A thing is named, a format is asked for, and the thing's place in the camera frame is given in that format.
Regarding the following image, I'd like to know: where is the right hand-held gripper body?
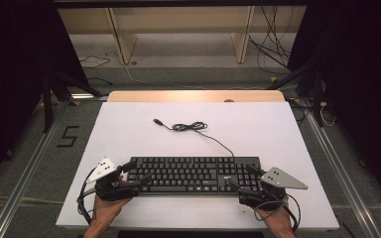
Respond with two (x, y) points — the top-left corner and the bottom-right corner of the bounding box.
(237, 167), (310, 211)

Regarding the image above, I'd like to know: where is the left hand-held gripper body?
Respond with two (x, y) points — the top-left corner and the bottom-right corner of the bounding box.
(86, 157), (141, 202)

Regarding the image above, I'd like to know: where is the black keyboard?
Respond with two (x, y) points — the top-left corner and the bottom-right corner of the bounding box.
(127, 156), (266, 196)

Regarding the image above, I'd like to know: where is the person's left hand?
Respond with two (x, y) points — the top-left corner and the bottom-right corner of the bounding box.
(91, 176), (134, 230)

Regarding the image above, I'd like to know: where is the person's right hand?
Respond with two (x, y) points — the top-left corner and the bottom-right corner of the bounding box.
(254, 205), (294, 232)

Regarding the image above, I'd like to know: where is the light wooden table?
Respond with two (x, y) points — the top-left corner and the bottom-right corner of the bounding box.
(107, 89), (286, 103)

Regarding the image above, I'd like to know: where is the black metal stand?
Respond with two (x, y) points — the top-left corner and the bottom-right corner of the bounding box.
(40, 64), (104, 134)
(265, 58), (325, 129)

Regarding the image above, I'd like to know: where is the black curtain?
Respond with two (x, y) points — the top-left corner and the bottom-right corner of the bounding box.
(287, 0), (381, 216)
(0, 0), (90, 194)

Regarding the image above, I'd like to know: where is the light wooden shelf unit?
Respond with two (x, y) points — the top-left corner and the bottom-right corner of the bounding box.
(57, 5), (308, 65)

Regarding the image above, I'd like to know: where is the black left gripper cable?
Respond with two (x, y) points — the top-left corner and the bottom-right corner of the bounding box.
(76, 168), (97, 226)

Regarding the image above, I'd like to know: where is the black keyboard cable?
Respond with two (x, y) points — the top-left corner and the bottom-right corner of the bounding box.
(152, 118), (236, 159)

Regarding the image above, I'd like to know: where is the long metal floor rail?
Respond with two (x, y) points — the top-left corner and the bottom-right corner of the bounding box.
(298, 98), (381, 238)
(0, 101), (74, 238)

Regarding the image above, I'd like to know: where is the short metal rail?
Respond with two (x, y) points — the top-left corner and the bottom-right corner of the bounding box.
(70, 92), (109, 101)

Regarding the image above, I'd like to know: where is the looped white cable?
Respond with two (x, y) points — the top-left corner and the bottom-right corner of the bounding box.
(318, 101), (337, 128)

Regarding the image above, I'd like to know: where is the thin black floor cable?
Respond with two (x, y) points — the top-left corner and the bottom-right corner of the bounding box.
(78, 55), (112, 70)

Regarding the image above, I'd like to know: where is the bundle of black floor cables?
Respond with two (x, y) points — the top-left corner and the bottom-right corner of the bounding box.
(247, 5), (296, 76)

